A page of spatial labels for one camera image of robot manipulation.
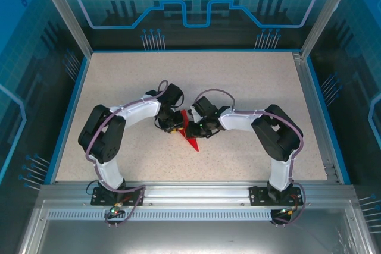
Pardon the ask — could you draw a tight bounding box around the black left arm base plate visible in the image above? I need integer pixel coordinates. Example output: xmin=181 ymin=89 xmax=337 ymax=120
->
xmin=90 ymin=186 xmax=145 ymax=206

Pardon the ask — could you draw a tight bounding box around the steel front tray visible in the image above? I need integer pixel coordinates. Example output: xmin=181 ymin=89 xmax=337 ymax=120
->
xmin=17 ymin=200 xmax=373 ymax=254

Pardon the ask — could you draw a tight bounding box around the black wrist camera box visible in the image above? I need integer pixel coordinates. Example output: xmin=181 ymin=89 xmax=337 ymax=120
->
xmin=160 ymin=83 xmax=185 ymax=108
xmin=190 ymin=96 xmax=220 ymax=120

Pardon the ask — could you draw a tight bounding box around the aluminium mounting rail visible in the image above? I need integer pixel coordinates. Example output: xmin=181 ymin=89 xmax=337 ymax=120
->
xmin=38 ymin=181 xmax=355 ymax=205

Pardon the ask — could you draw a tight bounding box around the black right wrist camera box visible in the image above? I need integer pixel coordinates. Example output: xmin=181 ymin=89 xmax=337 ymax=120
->
xmin=190 ymin=96 xmax=220 ymax=120

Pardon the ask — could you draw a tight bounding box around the slotted metal cable duct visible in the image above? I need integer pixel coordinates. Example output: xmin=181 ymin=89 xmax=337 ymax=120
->
xmin=46 ymin=209 xmax=273 ymax=221

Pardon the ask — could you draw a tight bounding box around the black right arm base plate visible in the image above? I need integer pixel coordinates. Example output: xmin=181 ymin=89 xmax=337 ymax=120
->
xmin=249 ymin=185 xmax=301 ymax=206

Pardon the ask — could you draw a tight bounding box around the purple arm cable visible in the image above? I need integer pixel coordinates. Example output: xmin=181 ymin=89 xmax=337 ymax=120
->
xmin=85 ymin=80 xmax=169 ymax=228
xmin=195 ymin=89 xmax=308 ymax=227

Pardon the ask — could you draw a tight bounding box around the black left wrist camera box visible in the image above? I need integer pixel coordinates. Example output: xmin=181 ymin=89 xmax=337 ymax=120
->
xmin=160 ymin=83 xmax=185 ymax=108

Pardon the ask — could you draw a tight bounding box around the aluminium frame post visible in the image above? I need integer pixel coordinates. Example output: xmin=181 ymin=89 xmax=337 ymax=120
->
xmin=299 ymin=0 xmax=358 ymax=59
xmin=32 ymin=0 xmax=93 ymax=58

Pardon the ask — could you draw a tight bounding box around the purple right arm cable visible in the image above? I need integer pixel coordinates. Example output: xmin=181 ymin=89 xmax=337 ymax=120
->
xmin=195 ymin=89 xmax=308 ymax=227

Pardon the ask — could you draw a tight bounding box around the red cloth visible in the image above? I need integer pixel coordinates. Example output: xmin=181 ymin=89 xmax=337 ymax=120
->
xmin=178 ymin=109 xmax=200 ymax=152

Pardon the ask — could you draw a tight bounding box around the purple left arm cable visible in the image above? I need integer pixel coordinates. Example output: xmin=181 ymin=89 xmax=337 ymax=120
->
xmin=85 ymin=80 xmax=169 ymax=228

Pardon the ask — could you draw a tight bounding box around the aluminium side rail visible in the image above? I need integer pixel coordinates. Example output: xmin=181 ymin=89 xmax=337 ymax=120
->
xmin=293 ymin=52 xmax=341 ymax=184

